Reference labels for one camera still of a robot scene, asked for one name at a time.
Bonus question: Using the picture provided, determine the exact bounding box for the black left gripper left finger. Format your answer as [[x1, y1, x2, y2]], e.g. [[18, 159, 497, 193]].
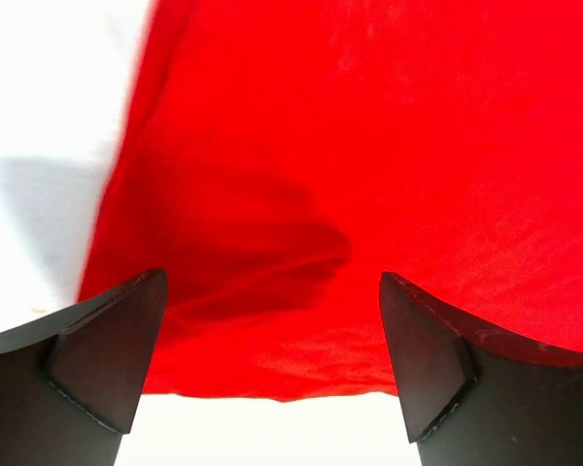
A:
[[0, 270, 167, 466]]

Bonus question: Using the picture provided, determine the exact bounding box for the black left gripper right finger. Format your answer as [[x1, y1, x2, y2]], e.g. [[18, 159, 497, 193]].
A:
[[379, 272, 583, 466]]

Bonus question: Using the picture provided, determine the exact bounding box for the red t-shirt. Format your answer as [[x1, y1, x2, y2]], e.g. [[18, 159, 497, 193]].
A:
[[79, 1, 583, 401]]

